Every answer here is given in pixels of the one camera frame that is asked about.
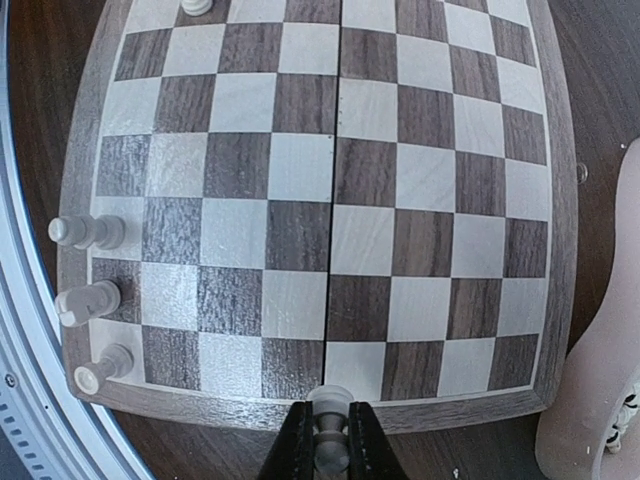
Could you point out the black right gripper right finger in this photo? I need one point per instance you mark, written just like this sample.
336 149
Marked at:
370 453

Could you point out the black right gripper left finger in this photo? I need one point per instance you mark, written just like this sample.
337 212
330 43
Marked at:
292 453

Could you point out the white pawn piece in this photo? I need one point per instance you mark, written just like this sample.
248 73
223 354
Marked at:
196 8
330 408

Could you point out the white rook piece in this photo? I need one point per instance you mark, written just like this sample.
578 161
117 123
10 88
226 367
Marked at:
116 361

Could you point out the pink double bowl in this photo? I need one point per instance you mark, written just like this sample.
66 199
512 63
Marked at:
603 366

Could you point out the white knight piece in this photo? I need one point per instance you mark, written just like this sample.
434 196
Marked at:
76 306

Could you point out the white bishop piece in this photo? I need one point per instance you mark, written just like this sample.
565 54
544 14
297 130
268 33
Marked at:
105 232

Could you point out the wooden chess board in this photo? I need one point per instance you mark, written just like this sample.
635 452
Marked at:
376 195

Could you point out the white chess pieces pile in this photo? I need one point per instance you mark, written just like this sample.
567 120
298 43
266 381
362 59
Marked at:
627 412

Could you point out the front aluminium rail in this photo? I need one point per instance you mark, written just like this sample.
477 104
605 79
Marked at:
55 435

